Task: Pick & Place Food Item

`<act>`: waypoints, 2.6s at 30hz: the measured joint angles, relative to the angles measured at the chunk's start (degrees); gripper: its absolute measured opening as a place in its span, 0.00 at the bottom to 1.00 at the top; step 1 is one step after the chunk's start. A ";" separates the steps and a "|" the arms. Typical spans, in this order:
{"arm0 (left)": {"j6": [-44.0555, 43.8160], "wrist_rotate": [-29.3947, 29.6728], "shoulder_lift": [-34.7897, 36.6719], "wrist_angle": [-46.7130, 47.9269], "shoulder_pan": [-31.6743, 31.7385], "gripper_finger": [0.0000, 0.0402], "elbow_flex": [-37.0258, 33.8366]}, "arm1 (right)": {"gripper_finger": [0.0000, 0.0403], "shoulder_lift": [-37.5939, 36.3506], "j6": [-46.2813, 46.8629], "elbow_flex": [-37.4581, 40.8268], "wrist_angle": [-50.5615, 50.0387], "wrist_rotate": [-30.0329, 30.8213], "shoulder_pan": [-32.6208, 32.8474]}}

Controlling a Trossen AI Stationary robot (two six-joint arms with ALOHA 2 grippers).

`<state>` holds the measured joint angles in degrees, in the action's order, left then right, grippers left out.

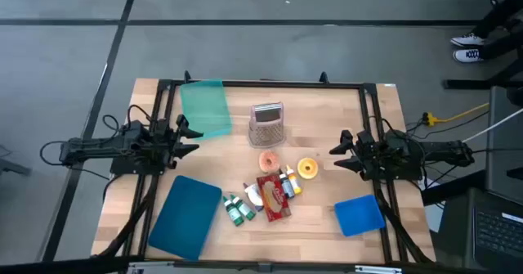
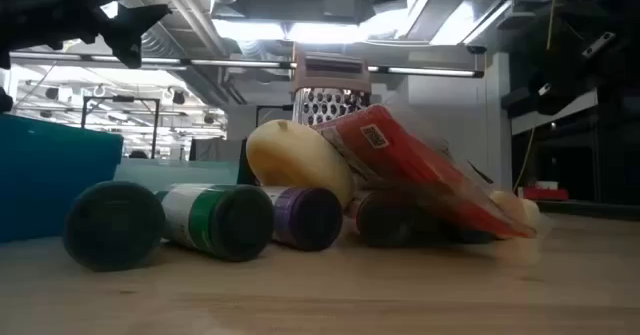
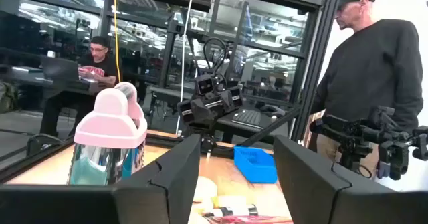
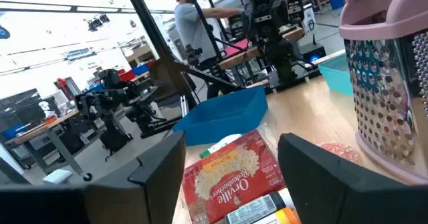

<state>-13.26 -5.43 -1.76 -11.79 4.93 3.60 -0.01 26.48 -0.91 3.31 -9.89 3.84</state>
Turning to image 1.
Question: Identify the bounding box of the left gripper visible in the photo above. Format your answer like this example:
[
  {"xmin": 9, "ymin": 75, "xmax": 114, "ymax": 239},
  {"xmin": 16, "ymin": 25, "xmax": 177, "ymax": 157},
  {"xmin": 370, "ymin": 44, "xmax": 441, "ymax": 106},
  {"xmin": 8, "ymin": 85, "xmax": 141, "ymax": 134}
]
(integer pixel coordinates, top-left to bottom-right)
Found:
[{"xmin": 151, "ymin": 114, "xmax": 204, "ymax": 170}]

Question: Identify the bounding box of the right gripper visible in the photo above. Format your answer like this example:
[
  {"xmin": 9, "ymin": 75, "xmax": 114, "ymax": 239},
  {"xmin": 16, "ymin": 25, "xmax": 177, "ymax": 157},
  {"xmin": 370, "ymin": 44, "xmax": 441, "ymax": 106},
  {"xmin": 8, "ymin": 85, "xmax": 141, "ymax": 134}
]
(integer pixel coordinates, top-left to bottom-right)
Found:
[{"xmin": 329, "ymin": 129, "xmax": 396, "ymax": 182}]

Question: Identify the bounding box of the yellow toy donut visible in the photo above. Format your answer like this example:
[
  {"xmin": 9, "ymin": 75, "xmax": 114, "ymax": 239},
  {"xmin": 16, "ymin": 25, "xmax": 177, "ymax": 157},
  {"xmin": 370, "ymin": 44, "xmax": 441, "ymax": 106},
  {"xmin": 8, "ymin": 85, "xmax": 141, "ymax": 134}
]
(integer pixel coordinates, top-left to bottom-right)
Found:
[{"xmin": 297, "ymin": 156, "xmax": 320, "ymax": 181}]

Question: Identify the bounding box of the orange yellow paint bottle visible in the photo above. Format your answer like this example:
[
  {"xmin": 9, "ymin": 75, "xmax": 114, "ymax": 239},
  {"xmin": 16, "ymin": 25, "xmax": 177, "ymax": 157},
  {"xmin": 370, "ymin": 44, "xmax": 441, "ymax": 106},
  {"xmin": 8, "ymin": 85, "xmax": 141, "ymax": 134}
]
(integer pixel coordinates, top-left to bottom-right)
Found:
[{"xmin": 285, "ymin": 164, "xmax": 303, "ymax": 195}]

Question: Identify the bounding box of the black paint bottle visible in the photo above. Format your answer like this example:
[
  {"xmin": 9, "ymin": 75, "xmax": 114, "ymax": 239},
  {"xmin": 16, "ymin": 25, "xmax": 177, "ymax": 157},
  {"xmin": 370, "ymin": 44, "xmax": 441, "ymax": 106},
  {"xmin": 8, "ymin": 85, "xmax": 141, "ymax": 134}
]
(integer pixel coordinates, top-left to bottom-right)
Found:
[{"xmin": 278, "ymin": 169, "xmax": 296, "ymax": 200}]

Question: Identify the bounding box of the large dark blue bin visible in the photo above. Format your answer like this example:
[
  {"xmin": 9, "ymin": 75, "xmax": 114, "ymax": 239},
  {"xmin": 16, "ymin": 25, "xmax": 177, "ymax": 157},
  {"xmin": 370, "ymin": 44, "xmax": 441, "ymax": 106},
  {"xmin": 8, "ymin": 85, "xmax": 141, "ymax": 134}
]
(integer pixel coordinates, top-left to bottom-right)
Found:
[{"xmin": 147, "ymin": 174, "xmax": 223, "ymax": 261}]

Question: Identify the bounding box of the pink metal box grater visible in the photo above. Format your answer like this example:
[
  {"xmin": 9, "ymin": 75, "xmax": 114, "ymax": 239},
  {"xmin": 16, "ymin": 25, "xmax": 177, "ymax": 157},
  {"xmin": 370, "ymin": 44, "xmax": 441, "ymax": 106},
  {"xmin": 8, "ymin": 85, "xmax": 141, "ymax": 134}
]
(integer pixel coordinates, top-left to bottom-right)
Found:
[{"xmin": 248, "ymin": 101, "xmax": 287, "ymax": 149}]

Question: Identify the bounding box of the pink frosted toy donut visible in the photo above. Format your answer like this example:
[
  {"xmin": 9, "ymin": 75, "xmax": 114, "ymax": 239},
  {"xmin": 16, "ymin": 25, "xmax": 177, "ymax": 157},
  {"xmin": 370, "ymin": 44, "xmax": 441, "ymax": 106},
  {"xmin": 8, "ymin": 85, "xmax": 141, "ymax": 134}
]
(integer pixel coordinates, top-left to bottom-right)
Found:
[{"xmin": 258, "ymin": 150, "xmax": 281, "ymax": 173}]

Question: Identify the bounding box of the green paint bottle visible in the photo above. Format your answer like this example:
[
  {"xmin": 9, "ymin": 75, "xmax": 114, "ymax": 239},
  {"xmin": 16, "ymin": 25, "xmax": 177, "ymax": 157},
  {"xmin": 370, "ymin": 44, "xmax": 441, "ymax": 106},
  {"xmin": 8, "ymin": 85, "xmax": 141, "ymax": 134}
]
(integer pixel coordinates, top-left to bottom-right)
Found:
[
  {"xmin": 230, "ymin": 194, "xmax": 257, "ymax": 222},
  {"xmin": 221, "ymin": 195, "xmax": 245, "ymax": 227}
]

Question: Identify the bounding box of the red biscuit box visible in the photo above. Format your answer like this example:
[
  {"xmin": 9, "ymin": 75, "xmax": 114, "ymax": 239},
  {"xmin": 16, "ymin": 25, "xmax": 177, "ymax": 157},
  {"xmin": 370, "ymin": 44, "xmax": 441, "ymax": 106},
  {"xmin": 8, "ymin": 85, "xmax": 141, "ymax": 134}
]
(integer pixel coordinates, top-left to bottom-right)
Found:
[{"xmin": 256, "ymin": 173, "xmax": 293, "ymax": 222}]

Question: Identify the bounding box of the teal translucent plastic bin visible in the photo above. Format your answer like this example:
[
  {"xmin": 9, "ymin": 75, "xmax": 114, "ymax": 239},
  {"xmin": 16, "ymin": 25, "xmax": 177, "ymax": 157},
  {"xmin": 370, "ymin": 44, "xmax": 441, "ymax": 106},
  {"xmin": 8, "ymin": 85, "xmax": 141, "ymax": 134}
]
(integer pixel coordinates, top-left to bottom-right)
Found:
[{"xmin": 179, "ymin": 79, "xmax": 233, "ymax": 141}]

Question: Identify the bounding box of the small blue tray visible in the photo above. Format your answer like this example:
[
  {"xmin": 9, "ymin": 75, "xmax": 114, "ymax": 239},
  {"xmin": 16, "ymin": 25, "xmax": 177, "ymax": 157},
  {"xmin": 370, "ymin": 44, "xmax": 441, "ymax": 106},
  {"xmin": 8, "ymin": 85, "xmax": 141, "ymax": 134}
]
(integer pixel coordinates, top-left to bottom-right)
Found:
[{"xmin": 333, "ymin": 195, "xmax": 387, "ymax": 237}]

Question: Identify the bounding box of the person's shoe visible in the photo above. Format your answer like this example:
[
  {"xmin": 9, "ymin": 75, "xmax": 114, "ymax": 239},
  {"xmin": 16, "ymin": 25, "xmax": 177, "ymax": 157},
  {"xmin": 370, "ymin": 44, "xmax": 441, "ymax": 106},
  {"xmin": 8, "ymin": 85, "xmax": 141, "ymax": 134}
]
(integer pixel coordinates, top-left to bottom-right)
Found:
[
  {"xmin": 452, "ymin": 47, "xmax": 485, "ymax": 64},
  {"xmin": 449, "ymin": 32, "xmax": 487, "ymax": 48}
]

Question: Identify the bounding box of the black desk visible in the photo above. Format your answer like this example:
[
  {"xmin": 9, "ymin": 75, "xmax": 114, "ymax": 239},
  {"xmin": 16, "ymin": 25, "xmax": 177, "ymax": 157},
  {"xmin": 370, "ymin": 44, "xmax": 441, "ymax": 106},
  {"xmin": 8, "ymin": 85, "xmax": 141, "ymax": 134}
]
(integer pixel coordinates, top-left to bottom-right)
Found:
[{"xmin": 485, "ymin": 86, "xmax": 523, "ymax": 205}]

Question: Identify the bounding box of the black laptop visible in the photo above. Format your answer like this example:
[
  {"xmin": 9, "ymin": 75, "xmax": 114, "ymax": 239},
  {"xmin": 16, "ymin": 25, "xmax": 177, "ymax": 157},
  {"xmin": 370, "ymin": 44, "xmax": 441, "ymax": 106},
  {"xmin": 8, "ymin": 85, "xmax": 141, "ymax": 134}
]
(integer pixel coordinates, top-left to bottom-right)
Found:
[{"xmin": 469, "ymin": 204, "xmax": 523, "ymax": 269}]

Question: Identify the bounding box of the person's leg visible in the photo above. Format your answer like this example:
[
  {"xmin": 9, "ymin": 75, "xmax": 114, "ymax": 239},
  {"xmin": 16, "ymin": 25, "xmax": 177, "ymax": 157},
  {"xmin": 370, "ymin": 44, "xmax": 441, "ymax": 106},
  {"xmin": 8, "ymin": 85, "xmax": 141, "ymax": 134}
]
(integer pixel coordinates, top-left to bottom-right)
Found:
[
  {"xmin": 473, "ymin": 0, "xmax": 523, "ymax": 40},
  {"xmin": 477, "ymin": 30, "xmax": 523, "ymax": 61}
]

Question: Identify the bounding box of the yellow extension cord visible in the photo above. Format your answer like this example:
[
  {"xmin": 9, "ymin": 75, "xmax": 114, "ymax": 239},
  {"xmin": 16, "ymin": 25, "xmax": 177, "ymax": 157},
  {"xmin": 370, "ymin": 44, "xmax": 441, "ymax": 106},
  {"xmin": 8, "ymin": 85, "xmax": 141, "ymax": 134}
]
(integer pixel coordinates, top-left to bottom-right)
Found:
[{"xmin": 422, "ymin": 101, "xmax": 490, "ymax": 127}]

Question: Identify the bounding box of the black cable sleeve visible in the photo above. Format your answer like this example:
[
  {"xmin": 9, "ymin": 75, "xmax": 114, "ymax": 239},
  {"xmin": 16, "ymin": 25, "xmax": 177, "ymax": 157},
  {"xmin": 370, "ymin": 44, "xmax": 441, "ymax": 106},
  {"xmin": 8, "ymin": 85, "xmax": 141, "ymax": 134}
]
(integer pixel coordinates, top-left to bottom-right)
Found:
[
  {"xmin": 374, "ymin": 187, "xmax": 435, "ymax": 264},
  {"xmin": 96, "ymin": 198, "xmax": 153, "ymax": 259}
]

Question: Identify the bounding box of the black metal table frame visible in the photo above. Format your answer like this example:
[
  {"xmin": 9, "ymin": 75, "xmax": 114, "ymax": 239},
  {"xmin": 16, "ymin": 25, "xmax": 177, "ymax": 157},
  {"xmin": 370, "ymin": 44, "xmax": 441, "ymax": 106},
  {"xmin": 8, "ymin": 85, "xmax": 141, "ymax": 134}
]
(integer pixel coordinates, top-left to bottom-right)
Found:
[{"xmin": 122, "ymin": 71, "xmax": 409, "ymax": 265}]

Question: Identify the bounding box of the white cable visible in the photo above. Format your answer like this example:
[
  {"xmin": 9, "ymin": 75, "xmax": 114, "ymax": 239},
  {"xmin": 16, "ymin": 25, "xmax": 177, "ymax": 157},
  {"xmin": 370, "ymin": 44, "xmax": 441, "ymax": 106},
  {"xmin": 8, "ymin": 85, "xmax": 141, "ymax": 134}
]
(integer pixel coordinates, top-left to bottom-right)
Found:
[{"xmin": 461, "ymin": 108, "xmax": 523, "ymax": 143}]

